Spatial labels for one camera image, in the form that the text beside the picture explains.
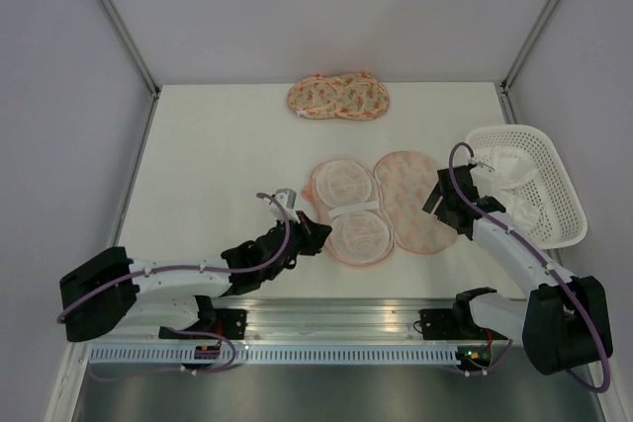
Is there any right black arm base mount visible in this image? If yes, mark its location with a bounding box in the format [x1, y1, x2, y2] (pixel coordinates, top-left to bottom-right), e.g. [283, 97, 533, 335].
[416, 287, 506, 341]

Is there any purple cable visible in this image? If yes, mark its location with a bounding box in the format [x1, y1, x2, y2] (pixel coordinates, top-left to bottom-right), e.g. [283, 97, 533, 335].
[447, 142, 614, 394]
[56, 192, 293, 327]

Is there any floral mesh laundry bag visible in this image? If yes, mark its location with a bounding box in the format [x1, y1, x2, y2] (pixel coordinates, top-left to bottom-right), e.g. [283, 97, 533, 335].
[302, 150, 457, 267]
[286, 71, 391, 122]

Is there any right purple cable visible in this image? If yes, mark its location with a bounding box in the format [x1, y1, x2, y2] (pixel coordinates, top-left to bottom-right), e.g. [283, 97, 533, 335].
[447, 142, 614, 394]

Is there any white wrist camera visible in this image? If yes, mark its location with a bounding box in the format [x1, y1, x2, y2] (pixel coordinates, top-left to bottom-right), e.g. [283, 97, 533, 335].
[468, 157, 496, 175]
[270, 188, 299, 222]

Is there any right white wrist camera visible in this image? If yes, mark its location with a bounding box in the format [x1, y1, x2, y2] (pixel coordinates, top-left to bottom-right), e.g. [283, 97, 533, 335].
[468, 157, 496, 175]

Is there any white perforated plastic basket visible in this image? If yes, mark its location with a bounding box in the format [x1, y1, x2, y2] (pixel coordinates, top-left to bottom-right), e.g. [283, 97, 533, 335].
[466, 125, 588, 249]

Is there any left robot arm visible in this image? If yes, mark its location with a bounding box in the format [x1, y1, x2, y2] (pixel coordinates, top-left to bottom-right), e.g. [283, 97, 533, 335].
[58, 211, 332, 343]

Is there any aluminium frame post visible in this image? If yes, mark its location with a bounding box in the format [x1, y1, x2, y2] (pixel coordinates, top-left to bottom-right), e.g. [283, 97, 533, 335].
[68, 0, 162, 97]
[497, 0, 563, 95]

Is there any white satin bra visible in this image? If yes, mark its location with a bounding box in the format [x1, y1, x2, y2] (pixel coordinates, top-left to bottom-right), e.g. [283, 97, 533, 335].
[485, 146, 544, 233]

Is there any left aluminium frame post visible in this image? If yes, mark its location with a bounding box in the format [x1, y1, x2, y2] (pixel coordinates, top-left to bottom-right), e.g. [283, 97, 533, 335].
[68, 0, 162, 97]

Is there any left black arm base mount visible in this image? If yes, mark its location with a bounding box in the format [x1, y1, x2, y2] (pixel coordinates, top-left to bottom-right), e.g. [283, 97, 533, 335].
[158, 295, 247, 340]

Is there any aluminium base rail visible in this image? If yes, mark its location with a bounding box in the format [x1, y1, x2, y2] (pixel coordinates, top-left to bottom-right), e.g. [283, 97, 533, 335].
[102, 296, 455, 340]

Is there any white slotted cable duct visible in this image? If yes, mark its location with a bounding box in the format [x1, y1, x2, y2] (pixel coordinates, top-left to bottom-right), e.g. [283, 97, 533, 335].
[89, 344, 460, 366]

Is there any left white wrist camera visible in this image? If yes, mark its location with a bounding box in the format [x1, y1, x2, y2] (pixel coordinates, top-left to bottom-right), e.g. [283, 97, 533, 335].
[270, 188, 299, 222]

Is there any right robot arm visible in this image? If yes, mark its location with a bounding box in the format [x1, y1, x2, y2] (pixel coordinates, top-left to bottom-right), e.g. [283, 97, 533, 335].
[422, 165, 613, 375]

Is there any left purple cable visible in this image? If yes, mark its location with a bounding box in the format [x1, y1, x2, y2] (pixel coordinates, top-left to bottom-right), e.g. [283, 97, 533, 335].
[56, 192, 293, 327]

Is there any right aluminium frame post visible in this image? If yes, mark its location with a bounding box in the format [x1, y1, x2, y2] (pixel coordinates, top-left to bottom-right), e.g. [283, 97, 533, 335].
[497, 0, 563, 95]

